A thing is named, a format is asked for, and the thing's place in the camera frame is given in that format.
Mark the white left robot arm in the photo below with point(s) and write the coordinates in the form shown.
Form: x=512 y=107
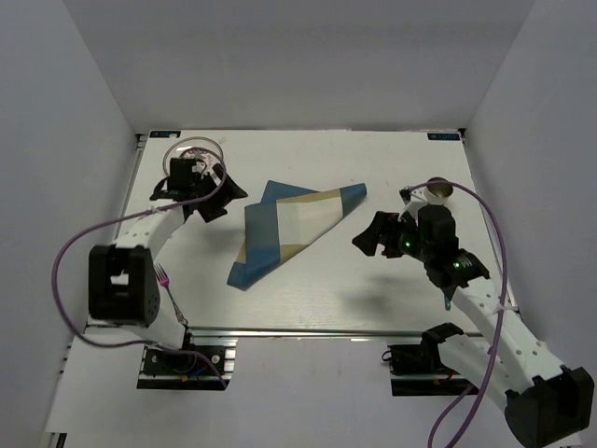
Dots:
x=123 y=287

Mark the brown metal cup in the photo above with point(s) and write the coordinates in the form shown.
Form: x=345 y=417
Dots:
x=437 y=191

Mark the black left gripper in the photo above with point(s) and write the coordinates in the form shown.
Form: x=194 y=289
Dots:
x=229 y=191

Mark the blue tan white cloth napkin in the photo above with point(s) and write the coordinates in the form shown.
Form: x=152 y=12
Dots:
x=286 y=221

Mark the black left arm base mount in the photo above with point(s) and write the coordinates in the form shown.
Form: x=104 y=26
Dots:
x=164 y=371

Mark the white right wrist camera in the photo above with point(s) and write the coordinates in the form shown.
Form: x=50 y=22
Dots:
x=413 y=202

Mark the blue right corner sticker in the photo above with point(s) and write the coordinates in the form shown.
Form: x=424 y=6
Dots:
x=444 y=136

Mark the fork with pink handle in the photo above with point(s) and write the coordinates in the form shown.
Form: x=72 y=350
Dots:
x=164 y=282

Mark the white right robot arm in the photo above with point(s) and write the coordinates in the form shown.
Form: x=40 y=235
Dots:
x=543 y=401

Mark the blue left corner sticker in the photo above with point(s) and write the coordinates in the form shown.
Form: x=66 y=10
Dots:
x=164 y=134

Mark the blue corner sticker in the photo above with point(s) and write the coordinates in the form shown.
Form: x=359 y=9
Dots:
x=444 y=136
x=164 y=134

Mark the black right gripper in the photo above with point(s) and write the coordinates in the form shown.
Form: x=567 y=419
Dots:
x=383 y=229

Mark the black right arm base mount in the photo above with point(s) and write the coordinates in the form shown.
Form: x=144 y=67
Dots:
x=414 y=374

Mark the white plate with red print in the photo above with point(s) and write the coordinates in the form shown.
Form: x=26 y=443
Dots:
x=193 y=147

